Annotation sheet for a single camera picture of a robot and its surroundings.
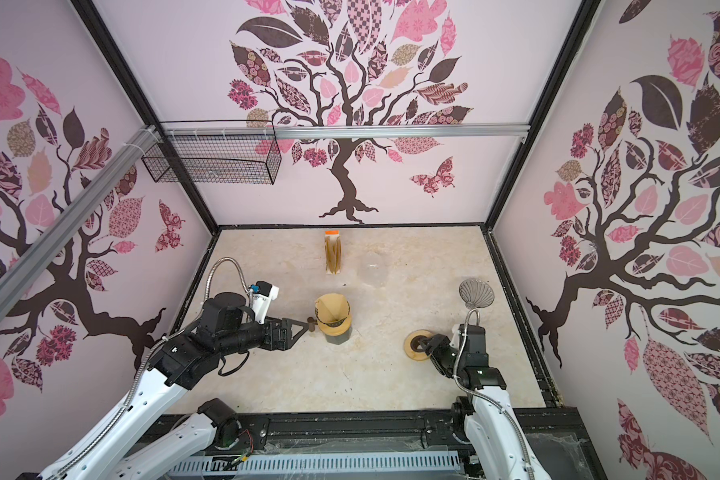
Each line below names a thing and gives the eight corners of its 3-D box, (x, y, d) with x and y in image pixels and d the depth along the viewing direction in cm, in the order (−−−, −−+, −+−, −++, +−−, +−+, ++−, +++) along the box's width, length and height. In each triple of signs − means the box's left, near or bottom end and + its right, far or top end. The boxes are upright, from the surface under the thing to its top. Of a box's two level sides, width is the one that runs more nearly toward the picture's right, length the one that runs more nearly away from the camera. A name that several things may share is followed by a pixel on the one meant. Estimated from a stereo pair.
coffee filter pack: (323, 274, 107) (320, 260, 101) (327, 245, 116) (324, 230, 110) (340, 274, 107) (339, 260, 101) (342, 245, 116) (341, 230, 110)
